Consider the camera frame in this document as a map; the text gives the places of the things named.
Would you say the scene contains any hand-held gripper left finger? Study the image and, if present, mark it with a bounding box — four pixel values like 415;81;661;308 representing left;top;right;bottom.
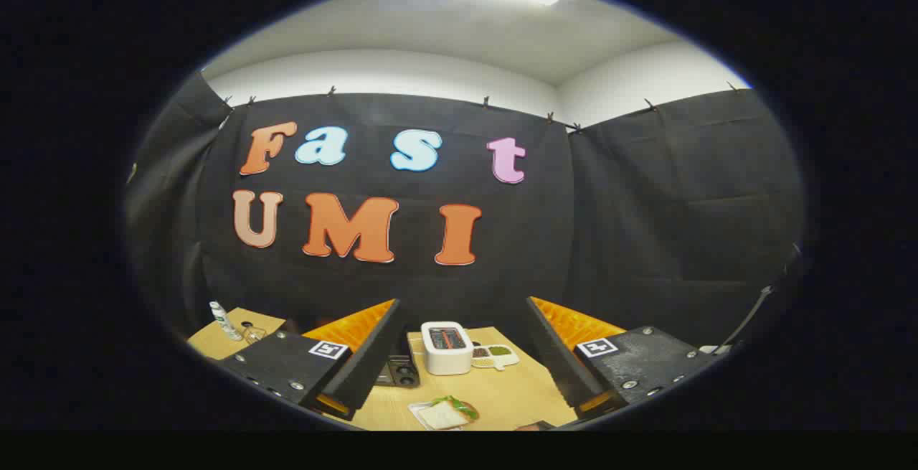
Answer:
219;299;402;422

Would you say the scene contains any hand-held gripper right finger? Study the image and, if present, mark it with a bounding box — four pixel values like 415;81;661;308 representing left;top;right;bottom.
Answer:
526;296;725;424

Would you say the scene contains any black toaster oven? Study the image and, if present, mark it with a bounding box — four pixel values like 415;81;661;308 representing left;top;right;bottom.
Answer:
373;354;422;389

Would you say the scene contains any sandwich with green lettuce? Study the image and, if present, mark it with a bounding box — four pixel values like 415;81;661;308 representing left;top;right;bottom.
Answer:
418;395;481;431

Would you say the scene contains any white pop-up toaster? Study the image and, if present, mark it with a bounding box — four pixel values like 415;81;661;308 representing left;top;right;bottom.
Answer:
420;321;475;376

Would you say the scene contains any white divided snack dish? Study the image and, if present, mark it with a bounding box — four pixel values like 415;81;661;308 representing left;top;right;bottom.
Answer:
471;344;521;371

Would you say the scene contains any white rectangular plate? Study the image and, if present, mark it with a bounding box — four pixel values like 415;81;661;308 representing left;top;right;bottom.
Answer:
407;400;480;432

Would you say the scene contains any white bottle with green label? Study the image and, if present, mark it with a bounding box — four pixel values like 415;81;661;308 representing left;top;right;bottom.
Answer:
209;301;244;342

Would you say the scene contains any dark thin rod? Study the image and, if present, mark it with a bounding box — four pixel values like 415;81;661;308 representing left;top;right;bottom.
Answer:
717;244;801;356

